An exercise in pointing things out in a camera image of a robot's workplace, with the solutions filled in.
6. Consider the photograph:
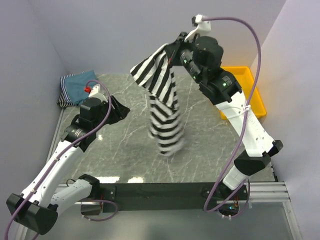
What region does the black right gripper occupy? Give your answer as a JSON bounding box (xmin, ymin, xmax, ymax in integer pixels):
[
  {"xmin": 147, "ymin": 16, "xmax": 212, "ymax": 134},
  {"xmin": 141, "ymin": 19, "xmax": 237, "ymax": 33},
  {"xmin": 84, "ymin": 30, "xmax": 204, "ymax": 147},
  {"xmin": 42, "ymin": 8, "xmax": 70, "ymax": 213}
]
[{"xmin": 164, "ymin": 32, "xmax": 205, "ymax": 85}]

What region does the teal blue tank top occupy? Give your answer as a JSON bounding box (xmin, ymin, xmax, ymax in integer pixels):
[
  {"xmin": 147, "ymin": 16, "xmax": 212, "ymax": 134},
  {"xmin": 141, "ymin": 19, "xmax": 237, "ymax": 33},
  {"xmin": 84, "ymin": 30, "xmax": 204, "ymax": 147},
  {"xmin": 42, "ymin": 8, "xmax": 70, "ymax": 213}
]
[{"xmin": 65, "ymin": 70, "xmax": 97, "ymax": 105}]

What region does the black white striped top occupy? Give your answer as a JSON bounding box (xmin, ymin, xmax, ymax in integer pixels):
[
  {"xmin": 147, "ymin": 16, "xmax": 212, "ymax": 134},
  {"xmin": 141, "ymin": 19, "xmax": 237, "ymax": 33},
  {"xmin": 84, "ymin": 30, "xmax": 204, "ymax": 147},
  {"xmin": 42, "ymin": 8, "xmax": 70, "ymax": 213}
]
[{"xmin": 130, "ymin": 43, "xmax": 185, "ymax": 157}]

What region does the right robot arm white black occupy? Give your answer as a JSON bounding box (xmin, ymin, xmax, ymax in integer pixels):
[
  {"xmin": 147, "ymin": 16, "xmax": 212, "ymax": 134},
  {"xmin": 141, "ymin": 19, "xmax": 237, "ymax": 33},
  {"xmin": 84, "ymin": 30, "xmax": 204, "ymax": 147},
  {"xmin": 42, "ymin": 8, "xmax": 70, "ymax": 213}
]
[{"xmin": 168, "ymin": 32, "xmax": 283, "ymax": 200}]

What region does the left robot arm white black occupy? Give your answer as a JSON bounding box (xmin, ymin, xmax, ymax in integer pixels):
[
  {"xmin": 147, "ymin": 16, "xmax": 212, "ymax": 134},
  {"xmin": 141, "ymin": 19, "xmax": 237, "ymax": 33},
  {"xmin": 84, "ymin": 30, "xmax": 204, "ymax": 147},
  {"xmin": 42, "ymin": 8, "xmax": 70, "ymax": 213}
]
[{"xmin": 6, "ymin": 96, "xmax": 130, "ymax": 235}]

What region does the dark striped folded top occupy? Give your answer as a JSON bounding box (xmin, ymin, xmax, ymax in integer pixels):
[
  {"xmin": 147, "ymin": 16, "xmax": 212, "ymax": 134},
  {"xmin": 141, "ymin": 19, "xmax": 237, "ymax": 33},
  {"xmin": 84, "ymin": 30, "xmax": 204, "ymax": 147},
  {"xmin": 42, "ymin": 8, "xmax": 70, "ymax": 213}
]
[{"xmin": 56, "ymin": 92, "xmax": 76, "ymax": 108}]

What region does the blue white striped folded top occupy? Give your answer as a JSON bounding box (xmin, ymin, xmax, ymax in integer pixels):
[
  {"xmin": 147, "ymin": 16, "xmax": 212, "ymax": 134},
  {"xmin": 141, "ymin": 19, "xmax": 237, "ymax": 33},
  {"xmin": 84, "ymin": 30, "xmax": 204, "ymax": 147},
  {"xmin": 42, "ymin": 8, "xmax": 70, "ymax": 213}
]
[{"xmin": 60, "ymin": 74, "xmax": 74, "ymax": 102}]

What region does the yellow plastic tray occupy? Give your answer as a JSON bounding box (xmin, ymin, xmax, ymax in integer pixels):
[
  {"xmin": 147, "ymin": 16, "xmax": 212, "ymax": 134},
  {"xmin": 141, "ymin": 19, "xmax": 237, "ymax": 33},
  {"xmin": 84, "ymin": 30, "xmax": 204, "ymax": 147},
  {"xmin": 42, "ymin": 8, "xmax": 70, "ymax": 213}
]
[{"xmin": 222, "ymin": 66, "xmax": 267, "ymax": 119}]

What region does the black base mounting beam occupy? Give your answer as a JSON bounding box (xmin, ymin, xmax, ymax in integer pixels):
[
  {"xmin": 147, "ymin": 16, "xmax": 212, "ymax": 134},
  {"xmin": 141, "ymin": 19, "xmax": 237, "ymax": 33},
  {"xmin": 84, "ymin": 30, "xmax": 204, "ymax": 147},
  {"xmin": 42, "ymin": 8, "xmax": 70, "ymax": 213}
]
[{"xmin": 70, "ymin": 182, "xmax": 251, "ymax": 216}]

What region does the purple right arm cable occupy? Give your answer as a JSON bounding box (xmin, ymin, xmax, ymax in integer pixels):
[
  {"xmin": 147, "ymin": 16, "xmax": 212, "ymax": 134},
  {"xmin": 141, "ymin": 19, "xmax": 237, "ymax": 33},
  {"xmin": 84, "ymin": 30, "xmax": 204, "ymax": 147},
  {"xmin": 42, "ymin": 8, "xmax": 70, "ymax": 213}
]
[{"xmin": 203, "ymin": 15, "xmax": 262, "ymax": 221}]

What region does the aluminium extrusion rail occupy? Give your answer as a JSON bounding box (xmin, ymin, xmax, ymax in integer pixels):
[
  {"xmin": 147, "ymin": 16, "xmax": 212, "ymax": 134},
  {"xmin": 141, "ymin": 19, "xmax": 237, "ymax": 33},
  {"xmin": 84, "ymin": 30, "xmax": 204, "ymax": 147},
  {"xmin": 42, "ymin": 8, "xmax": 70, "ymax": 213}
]
[{"xmin": 214, "ymin": 181, "xmax": 291, "ymax": 205}]

